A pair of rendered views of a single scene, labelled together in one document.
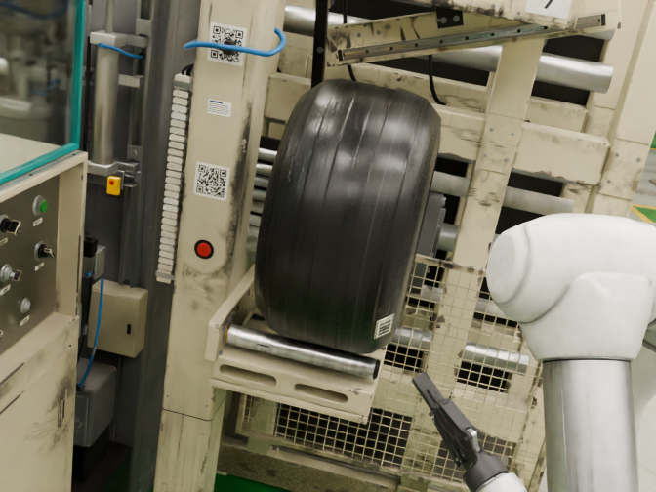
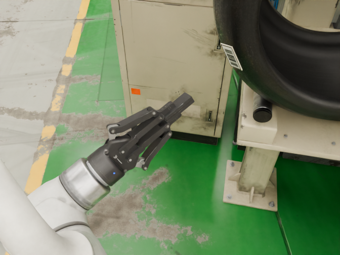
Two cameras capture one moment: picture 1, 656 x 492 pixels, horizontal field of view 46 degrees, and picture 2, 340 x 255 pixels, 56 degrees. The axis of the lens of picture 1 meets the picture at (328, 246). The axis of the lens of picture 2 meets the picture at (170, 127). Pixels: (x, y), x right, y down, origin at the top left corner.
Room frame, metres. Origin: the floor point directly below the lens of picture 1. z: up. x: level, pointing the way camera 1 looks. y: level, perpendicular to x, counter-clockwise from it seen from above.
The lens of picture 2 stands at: (1.29, -0.71, 1.43)
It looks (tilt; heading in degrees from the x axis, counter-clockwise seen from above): 46 degrees down; 94
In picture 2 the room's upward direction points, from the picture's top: straight up
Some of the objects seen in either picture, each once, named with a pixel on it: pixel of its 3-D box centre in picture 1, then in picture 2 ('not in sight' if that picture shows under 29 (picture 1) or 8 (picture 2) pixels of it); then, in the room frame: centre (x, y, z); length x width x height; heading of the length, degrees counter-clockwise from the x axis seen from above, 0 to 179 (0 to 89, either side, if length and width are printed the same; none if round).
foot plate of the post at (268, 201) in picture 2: not in sight; (251, 182); (1.65, 0.26, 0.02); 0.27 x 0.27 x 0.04; 83
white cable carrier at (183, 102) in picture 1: (178, 182); not in sight; (1.63, 0.35, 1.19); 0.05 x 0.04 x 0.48; 173
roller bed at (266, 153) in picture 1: (271, 197); not in sight; (2.04, 0.17, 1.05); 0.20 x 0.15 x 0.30; 83
